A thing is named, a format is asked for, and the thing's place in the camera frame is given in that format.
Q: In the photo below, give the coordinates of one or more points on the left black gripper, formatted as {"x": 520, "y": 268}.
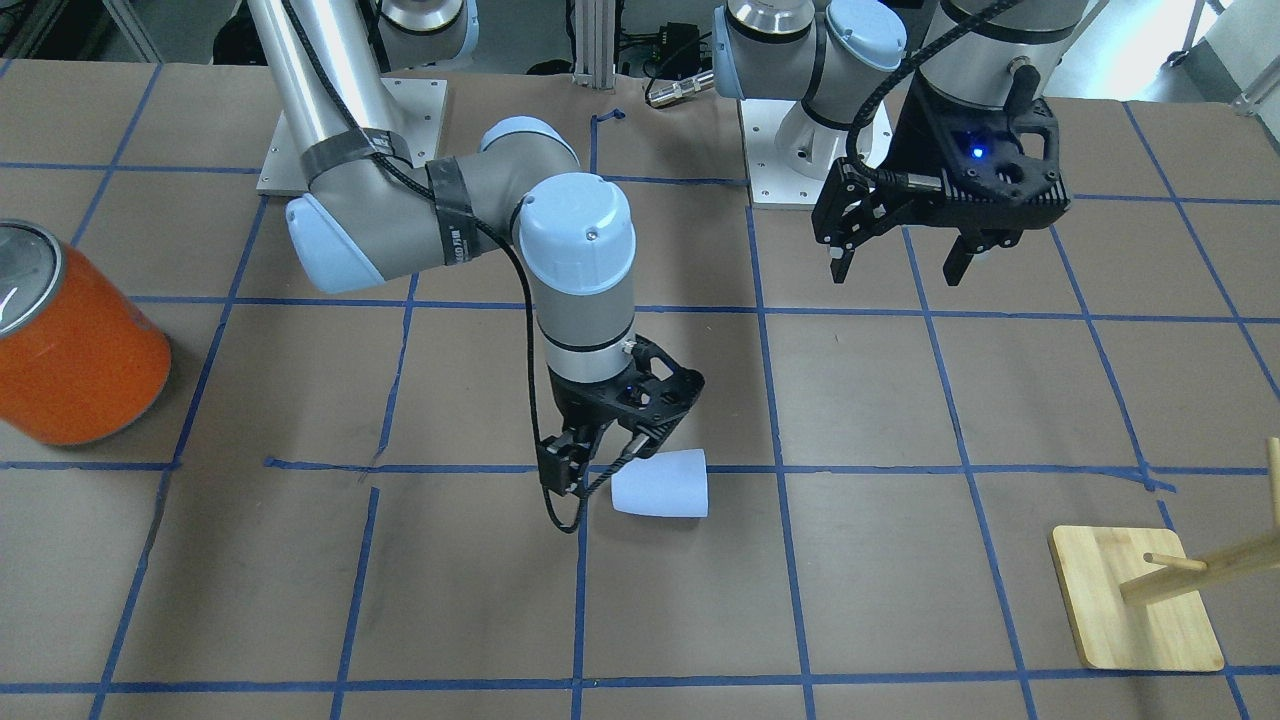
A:
{"x": 915, "y": 143}

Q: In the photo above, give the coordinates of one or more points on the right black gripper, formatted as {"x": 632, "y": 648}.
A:
{"x": 577, "y": 403}

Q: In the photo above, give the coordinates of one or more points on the light blue plastic cup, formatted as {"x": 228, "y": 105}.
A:
{"x": 672, "y": 484}

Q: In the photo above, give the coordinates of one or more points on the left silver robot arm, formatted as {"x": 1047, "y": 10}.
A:
{"x": 850, "y": 64}

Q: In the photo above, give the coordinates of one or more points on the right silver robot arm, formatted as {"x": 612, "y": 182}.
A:
{"x": 371, "y": 211}

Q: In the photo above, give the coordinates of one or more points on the silver metal connector plug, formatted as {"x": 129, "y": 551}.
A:
{"x": 680, "y": 90}

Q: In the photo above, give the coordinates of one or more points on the black power box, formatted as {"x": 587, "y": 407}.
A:
{"x": 673, "y": 51}

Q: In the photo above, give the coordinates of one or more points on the wooden mug tree stand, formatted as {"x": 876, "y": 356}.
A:
{"x": 1132, "y": 595}

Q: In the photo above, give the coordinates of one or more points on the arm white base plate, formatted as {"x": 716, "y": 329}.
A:
{"x": 311, "y": 137}
{"x": 787, "y": 153}

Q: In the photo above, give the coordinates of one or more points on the aluminium frame post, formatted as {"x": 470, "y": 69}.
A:
{"x": 595, "y": 29}

